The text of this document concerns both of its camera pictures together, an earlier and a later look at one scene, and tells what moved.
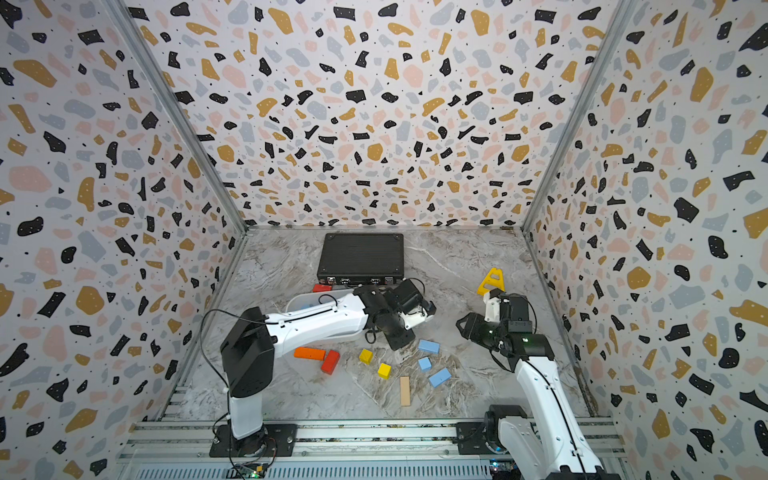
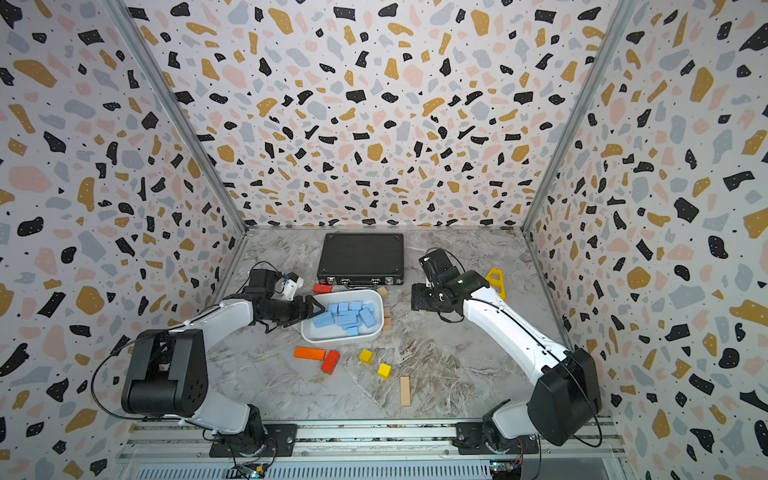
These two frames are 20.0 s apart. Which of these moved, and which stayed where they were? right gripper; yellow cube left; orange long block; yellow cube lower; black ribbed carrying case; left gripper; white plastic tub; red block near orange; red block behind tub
Moved: left gripper; white plastic tub; right gripper
Stayed: orange long block; red block behind tub; black ribbed carrying case; yellow cube lower; red block near orange; yellow cube left
